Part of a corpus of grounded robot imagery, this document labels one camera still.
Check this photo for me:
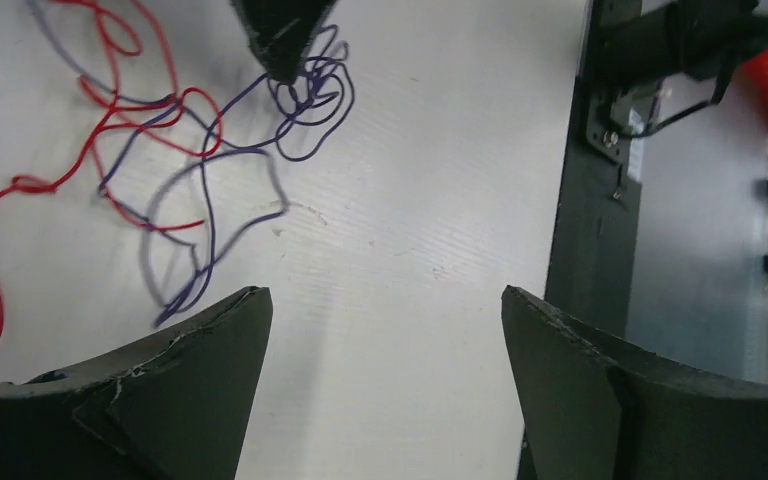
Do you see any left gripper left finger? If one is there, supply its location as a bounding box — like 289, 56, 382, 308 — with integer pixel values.
0, 287, 273, 479

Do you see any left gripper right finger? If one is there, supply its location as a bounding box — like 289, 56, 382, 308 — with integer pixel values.
501, 286, 768, 479

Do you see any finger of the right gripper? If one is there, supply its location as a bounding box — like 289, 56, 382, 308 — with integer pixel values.
230, 0, 337, 83

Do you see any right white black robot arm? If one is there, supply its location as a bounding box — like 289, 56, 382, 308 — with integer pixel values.
231, 1, 768, 87

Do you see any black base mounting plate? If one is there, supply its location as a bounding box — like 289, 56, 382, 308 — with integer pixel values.
502, 1, 642, 479

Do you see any red thin wire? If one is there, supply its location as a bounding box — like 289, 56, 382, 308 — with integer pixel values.
0, 0, 225, 389

